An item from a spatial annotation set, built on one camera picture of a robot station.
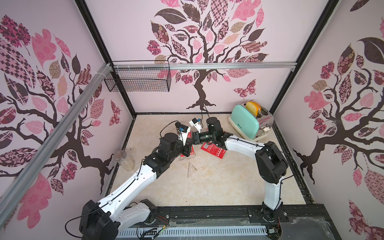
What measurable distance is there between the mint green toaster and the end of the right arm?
0.88 feet

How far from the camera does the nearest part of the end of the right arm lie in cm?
70

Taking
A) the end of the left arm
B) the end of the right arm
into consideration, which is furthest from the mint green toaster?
the end of the left arm

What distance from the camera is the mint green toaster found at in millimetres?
935

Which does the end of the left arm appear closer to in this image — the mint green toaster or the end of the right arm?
the end of the right arm
